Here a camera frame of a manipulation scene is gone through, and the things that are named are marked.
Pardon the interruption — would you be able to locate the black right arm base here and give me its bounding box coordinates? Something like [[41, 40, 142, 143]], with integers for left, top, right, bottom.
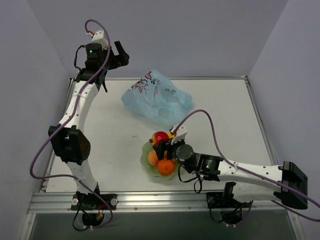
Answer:
[[206, 181, 253, 228]]

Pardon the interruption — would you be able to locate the red fake fruit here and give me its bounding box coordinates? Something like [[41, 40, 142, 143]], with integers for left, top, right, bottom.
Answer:
[[151, 131, 170, 147]]

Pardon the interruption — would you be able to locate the orange fake fruit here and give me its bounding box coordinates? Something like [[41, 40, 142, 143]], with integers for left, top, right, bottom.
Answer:
[[157, 159, 175, 176]]

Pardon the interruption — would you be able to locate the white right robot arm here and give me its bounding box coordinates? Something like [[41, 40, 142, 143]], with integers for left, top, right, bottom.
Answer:
[[149, 139, 308, 210]]

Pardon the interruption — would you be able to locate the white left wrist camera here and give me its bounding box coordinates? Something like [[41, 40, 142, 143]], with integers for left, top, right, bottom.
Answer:
[[86, 30, 109, 50]]

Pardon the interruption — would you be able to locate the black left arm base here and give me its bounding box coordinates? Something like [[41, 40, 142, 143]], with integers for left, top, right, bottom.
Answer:
[[70, 191, 118, 232]]

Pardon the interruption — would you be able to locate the yellow fake banana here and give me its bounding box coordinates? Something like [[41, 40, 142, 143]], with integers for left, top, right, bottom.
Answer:
[[148, 132, 176, 146]]

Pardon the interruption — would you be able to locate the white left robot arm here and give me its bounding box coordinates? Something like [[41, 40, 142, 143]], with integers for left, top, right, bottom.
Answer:
[[48, 41, 130, 210]]

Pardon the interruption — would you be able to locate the aluminium front rail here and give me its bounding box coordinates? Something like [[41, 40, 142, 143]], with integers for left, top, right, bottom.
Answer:
[[26, 187, 299, 215]]

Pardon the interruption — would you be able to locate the light blue plastic bag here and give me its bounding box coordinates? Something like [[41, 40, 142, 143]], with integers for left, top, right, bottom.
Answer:
[[121, 69, 194, 127]]

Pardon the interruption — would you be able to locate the pink fake peach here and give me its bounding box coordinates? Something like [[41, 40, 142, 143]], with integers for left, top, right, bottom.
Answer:
[[147, 150, 159, 167]]

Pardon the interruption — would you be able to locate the green scalloped glass bowl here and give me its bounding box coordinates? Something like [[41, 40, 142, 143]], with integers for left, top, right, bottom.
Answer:
[[140, 141, 179, 186]]

